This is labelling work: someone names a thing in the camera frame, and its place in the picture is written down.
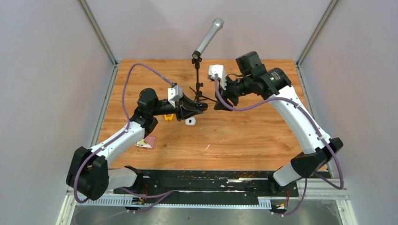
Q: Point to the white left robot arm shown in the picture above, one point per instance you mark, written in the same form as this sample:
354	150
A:
90	173

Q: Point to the black tripod mic stand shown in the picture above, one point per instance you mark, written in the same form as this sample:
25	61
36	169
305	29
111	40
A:
198	93

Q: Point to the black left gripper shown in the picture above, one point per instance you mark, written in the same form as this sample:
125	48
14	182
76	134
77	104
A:
179	113

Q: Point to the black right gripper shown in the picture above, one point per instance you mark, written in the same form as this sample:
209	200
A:
225	94

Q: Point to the yellow triangular plastic piece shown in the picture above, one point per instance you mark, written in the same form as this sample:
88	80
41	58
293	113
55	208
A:
168	117

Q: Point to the small pink card packet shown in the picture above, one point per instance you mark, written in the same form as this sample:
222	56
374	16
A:
148	142

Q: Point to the white earbud charging case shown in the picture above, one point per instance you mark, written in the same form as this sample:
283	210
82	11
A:
190	121

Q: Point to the silver microphone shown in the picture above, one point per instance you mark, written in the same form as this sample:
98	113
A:
216	26

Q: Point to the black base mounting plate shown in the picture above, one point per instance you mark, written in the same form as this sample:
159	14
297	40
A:
211	187

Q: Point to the black earbud charging case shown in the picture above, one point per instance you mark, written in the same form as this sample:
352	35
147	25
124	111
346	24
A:
201	106

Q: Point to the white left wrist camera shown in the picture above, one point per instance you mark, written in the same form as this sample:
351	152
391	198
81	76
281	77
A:
174	95

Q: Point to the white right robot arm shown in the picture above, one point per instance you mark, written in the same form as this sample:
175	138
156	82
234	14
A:
257	85

